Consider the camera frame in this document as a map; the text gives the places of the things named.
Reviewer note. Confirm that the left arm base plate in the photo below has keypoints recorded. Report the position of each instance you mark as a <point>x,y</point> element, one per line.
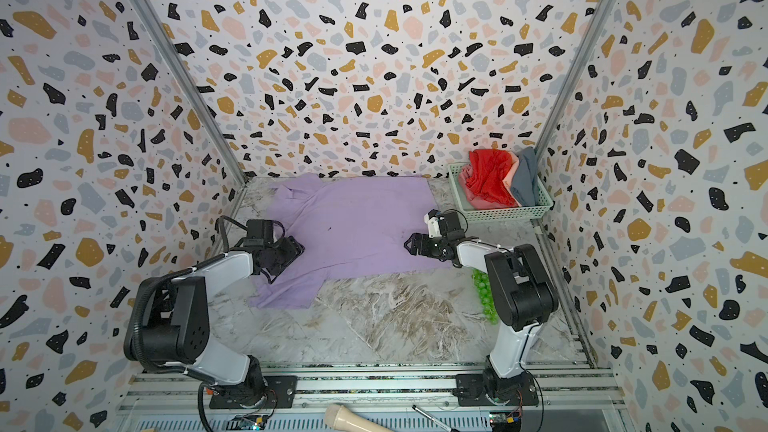
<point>278,393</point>

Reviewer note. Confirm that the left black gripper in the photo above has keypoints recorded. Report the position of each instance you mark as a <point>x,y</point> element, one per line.
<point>290,247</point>

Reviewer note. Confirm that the small green circuit board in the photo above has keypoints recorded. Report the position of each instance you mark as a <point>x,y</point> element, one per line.
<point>247,423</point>

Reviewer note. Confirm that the mint green plastic basket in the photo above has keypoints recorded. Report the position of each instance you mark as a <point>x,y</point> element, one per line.
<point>544,202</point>

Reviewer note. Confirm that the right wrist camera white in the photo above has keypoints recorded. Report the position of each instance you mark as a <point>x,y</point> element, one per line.
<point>432,219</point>

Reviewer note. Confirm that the right aluminium corner post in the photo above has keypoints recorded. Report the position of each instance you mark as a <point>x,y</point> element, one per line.
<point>578,65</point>

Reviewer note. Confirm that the beige cylindrical handle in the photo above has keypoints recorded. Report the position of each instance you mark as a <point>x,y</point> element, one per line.
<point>340,418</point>

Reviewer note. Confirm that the aluminium corner post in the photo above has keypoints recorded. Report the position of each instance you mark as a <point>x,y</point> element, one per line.
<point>578,65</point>
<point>166,48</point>

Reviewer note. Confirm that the pink t shirt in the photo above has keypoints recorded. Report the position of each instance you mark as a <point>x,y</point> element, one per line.
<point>510,183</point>

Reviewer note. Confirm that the red t shirt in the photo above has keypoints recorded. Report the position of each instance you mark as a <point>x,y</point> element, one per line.
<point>489,177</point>

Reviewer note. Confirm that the metal screwdriver tool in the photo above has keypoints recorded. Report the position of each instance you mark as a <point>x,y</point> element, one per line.
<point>433,419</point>

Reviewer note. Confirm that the aluminium mounting rail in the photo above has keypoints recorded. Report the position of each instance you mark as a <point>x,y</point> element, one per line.
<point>572,397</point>

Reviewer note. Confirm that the green plastic grape bunch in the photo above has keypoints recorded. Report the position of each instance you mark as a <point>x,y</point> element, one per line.
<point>482,285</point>

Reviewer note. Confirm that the lilac t shirt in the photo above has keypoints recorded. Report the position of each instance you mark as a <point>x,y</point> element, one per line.
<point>350,228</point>

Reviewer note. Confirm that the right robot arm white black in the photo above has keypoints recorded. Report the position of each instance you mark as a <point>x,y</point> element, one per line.
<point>522,293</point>

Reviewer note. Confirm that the left aluminium corner post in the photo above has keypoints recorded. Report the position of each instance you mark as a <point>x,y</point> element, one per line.
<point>166,48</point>

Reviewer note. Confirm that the grey t shirt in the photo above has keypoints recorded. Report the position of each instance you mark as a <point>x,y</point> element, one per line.
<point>523,182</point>

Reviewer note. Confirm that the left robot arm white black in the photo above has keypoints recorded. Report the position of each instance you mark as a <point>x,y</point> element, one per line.
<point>169,328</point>

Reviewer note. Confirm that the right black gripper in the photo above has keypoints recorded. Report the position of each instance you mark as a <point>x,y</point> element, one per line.
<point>423,244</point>

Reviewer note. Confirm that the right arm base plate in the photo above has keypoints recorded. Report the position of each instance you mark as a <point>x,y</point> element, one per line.
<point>487,390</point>

